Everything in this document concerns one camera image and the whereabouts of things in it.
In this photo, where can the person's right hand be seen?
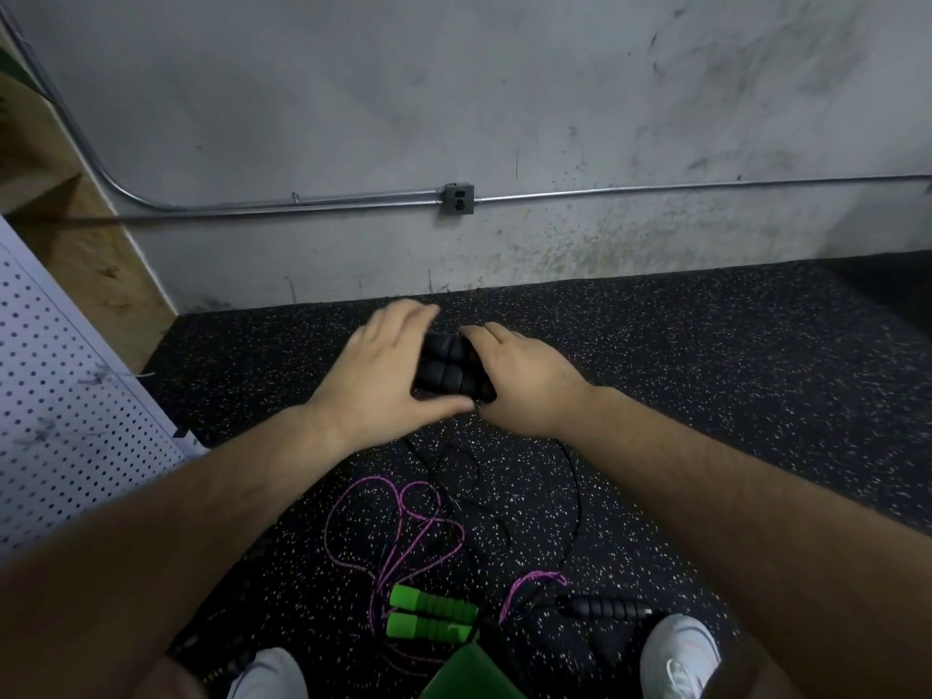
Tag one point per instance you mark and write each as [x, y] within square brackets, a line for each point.
[532, 386]

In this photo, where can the person's left hand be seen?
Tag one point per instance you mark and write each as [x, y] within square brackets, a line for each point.
[376, 386]

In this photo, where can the white pegboard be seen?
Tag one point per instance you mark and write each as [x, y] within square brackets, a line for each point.
[66, 400]

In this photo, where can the person's right forearm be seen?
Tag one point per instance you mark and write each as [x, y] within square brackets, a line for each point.
[772, 546]

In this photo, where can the person's left forearm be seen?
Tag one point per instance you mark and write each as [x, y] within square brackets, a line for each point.
[146, 560]

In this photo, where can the metal conduit pipe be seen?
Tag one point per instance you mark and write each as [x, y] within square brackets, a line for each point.
[291, 205]

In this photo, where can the grey electrical junction box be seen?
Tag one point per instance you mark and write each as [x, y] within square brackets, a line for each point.
[457, 199]

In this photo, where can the white left shoe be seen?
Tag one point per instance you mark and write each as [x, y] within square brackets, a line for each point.
[270, 674]

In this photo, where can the white shoe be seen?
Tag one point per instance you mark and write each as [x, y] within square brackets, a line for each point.
[682, 655]
[270, 674]

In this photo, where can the white right shoe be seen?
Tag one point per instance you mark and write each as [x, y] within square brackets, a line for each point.
[682, 655]

